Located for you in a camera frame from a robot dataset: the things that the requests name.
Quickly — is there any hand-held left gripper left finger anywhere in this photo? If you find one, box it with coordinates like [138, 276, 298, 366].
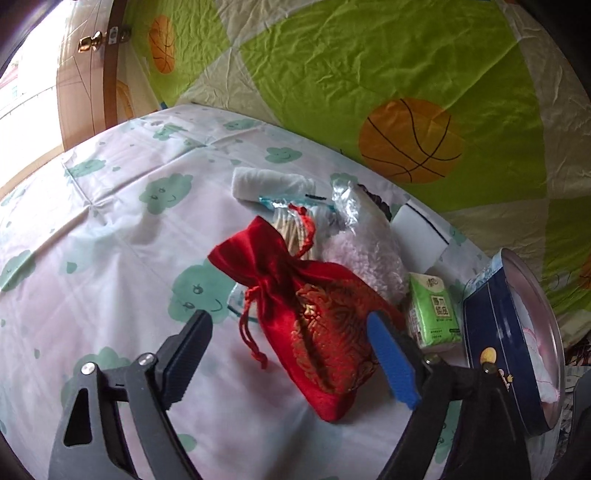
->
[48, 309, 214, 480]

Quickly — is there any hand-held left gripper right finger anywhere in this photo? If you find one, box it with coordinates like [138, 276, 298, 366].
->
[366, 311, 532, 480]

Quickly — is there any green tissue packet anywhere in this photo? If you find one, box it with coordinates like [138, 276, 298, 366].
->
[405, 272, 464, 354]

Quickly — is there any pink fluffy cloth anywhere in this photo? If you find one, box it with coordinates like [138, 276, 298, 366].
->
[321, 185, 411, 305]

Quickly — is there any blue round tin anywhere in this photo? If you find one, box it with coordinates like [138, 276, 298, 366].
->
[462, 248, 566, 437]

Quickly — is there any red drawstring pouch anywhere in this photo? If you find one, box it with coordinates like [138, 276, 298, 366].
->
[208, 207, 407, 423]

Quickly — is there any cotton swab pack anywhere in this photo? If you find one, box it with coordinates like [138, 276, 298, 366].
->
[259, 196, 335, 261]

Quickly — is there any white sponge with dark stripe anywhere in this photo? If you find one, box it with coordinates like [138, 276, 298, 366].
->
[390, 203, 451, 273]

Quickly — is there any purple velvet scrunchie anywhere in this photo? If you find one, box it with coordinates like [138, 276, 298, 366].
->
[358, 184, 393, 220]

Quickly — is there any cloud print bedsheet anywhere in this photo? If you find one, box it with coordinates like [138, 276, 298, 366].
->
[0, 104, 555, 480]

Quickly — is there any clear plastic bag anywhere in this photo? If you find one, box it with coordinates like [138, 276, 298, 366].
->
[330, 179, 370, 232]

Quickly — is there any rolled white towel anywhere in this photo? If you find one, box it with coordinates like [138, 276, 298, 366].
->
[231, 167, 317, 204]

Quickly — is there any wooden door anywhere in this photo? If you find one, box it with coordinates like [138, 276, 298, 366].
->
[55, 0, 127, 153]

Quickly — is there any green basketball print blanket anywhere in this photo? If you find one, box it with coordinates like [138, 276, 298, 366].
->
[115, 0, 591, 342]

